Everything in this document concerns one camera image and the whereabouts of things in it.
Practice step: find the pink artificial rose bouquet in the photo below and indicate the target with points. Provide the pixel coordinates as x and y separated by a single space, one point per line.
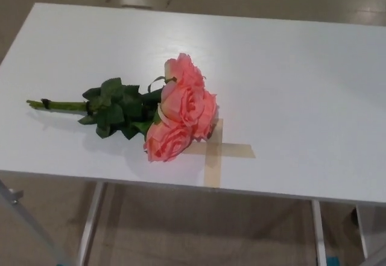
187 103

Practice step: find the short beige tape strip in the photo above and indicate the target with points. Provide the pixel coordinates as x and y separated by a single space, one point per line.
212 169

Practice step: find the white slanted table leg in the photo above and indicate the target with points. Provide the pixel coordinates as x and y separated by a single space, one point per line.
90 226

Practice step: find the white thick table leg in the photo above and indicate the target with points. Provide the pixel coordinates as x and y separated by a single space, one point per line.
319 233

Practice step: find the teal floor marker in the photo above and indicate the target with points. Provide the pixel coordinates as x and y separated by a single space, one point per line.
333 261

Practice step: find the white thin table leg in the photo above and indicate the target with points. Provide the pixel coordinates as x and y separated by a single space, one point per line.
362 233

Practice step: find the grey metal stand frame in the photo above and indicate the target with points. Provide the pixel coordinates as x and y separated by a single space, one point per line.
24 217

